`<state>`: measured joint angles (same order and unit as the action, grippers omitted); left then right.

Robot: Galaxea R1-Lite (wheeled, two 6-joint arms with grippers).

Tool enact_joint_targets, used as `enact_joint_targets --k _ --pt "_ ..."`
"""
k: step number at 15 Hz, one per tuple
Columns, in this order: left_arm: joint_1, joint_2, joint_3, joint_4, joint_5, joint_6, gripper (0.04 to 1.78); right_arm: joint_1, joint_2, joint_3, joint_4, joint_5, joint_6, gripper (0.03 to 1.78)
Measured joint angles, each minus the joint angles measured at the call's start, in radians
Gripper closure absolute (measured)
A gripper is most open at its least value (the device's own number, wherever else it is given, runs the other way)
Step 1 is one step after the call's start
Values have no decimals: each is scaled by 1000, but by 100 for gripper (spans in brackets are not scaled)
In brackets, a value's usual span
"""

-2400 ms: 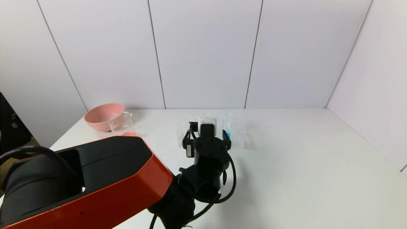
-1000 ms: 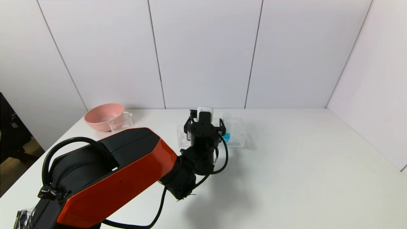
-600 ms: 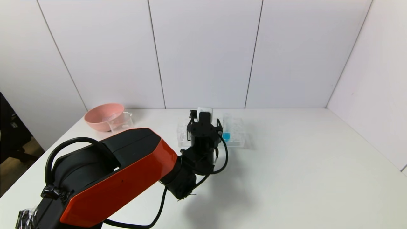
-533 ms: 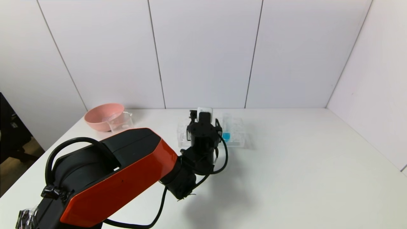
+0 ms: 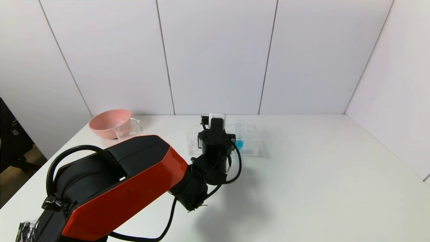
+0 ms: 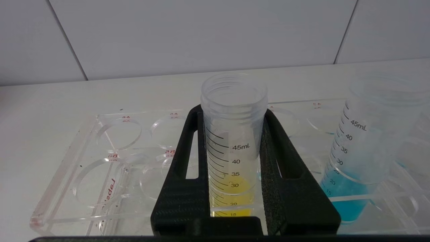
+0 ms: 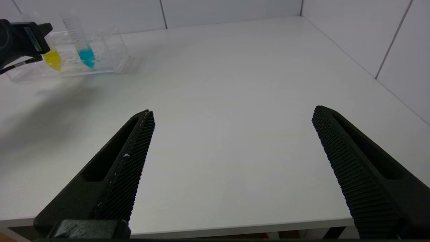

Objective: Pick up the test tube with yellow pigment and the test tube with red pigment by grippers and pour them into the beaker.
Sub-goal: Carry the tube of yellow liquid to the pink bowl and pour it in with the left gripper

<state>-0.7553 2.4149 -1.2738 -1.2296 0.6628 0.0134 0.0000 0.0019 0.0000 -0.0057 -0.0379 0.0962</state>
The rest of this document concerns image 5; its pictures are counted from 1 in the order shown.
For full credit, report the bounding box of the pink bowl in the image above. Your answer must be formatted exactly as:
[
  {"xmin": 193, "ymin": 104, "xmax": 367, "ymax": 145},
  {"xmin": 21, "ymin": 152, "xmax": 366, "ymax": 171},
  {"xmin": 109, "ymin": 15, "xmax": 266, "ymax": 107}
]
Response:
[{"xmin": 89, "ymin": 109, "xmax": 132, "ymax": 139}]

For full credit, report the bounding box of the blue pigment test tube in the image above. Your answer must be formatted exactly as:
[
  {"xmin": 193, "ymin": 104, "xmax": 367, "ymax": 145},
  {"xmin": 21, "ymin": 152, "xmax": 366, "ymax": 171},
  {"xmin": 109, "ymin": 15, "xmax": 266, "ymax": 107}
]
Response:
[{"xmin": 235, "ymin": 119, "xmax": 245, "ymax": 150}]

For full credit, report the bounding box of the clear glass beaker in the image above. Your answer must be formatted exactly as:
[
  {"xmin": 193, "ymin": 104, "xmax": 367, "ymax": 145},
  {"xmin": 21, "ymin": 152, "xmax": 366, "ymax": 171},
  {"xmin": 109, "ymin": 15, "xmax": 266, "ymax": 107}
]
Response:
[{"xmin": 113, "ymin": 118, "xmax": 142, "ymax": 140}]

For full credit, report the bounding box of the black chair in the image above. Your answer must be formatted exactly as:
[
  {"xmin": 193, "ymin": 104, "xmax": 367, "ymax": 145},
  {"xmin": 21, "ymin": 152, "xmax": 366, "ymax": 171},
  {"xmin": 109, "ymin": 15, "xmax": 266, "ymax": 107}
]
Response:
[{"xmin": 0, "ymin": 97, "xmax": 41, "ymax": 174}]

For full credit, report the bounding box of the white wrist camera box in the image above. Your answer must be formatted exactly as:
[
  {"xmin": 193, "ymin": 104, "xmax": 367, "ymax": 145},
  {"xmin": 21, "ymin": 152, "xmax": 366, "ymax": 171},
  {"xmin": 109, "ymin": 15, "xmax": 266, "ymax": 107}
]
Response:
[{"xmin": 208, "ymin": 112, "xmax": 226, "ymax": 130}]

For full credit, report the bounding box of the clear plastic test tube rack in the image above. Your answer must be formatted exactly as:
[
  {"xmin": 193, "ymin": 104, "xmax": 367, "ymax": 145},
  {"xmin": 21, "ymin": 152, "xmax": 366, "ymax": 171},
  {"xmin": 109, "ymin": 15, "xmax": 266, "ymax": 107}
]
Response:
[{"xmin": 187, "ymin": 123, "xmax": 261, "ymax": 157}]

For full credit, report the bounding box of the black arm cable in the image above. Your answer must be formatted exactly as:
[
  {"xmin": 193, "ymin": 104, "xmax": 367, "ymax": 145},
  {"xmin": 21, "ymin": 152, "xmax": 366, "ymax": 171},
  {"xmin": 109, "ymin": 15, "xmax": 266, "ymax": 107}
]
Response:
[{"xmin": 108, "ymin": 142, "xmax": 243, "ymax": 242}]

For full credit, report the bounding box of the thick black hose loop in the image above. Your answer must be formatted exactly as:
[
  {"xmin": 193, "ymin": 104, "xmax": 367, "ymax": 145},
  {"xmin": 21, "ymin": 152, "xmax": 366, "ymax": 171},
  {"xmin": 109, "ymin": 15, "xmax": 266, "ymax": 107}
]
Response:
[{"xmin": 46, "ymin": 145, "xmax": 127, "ymax": 199}]

